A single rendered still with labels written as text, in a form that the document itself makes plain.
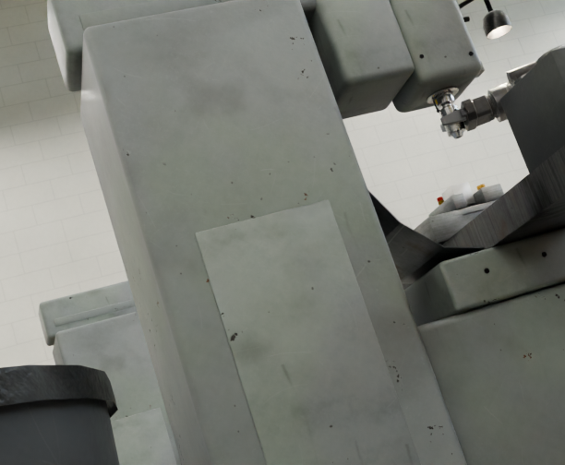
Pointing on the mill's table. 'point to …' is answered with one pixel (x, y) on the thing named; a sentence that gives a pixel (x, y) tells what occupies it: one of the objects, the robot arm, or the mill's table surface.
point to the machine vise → (450, 218)
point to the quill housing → (434, 51)
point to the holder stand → (551, 102)
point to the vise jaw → (488, 194)
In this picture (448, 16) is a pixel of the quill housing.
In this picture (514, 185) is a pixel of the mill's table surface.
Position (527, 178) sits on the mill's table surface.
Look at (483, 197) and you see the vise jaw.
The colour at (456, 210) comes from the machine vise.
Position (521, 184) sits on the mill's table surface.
